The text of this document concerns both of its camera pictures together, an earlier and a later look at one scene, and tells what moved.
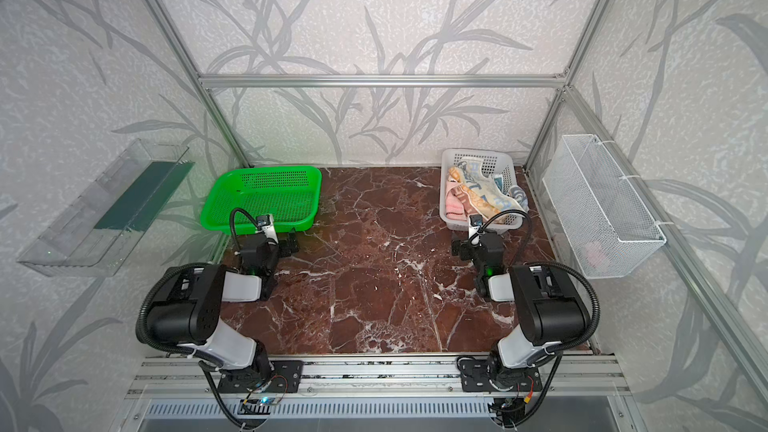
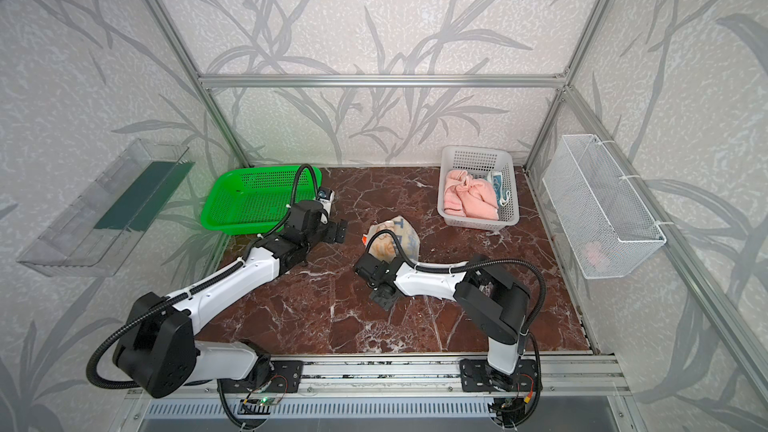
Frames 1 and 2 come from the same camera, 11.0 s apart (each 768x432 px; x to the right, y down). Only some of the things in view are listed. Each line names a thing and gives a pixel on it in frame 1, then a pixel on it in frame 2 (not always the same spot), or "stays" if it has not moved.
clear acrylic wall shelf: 92,238 stays
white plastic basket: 496,162 stays
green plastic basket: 289,195 stays
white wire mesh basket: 605,221 stays
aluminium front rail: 200,376 stays
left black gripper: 279,246 → 332,231
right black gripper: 475,246 → 383,293
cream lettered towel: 470,171 → 384,245
